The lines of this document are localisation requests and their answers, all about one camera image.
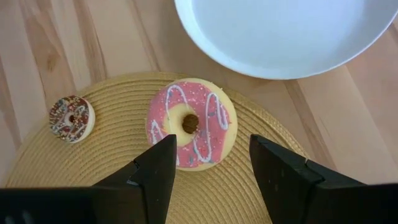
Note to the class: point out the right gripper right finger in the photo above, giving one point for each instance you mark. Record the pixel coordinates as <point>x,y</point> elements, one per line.
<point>280,186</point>

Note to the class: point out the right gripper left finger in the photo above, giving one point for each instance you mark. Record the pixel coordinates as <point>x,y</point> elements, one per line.
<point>155,180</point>

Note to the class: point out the large pink frosted donut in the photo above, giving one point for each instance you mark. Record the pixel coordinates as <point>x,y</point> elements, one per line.
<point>214,124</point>

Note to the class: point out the small chocolate sprinkled donut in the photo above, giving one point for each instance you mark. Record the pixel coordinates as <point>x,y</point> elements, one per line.
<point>77,124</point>

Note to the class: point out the round woven straw placemat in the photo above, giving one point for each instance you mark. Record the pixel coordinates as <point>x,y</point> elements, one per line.
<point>118,161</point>

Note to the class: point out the white round plate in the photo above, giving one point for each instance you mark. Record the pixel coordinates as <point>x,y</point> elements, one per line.
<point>280,37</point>

